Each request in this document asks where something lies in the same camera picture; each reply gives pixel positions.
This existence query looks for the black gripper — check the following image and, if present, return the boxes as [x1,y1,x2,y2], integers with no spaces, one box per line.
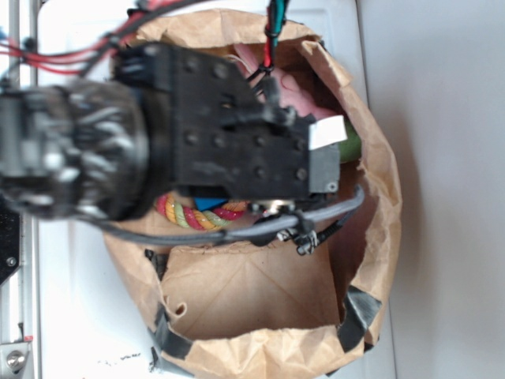
[114,43,340,198]

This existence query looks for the multicolored twisted rope toy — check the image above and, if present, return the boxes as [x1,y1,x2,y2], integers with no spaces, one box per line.
[155,193,249,231]

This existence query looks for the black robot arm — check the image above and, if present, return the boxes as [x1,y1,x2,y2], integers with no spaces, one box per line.
[1,43,340,221]

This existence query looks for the blue wooden block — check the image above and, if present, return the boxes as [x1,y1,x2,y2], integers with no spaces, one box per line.
[193,197,228,212]

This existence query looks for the pink plush bunny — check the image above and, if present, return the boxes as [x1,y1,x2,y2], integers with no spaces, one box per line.
[234,43,338,120]

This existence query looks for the green fuzzy toy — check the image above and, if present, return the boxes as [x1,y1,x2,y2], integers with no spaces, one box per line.
[339,118,361,163]

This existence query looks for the brown paper bag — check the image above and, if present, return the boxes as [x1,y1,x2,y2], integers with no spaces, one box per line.
[104,21,402,378]

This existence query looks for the red green wire bundle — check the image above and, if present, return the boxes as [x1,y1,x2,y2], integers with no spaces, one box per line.
[246,0,291,84]

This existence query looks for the grey sleeved cable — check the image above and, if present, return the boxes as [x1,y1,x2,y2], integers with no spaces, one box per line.
[84,185,365,248]

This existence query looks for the red and black wires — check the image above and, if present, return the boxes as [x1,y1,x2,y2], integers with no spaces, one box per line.
[0,0,198,78]

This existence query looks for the black mounting bracket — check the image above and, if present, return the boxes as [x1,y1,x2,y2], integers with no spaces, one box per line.
[0,197,21,285]

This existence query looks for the aluminium frame rail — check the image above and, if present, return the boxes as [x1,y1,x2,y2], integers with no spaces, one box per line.
[1,1,42,378]

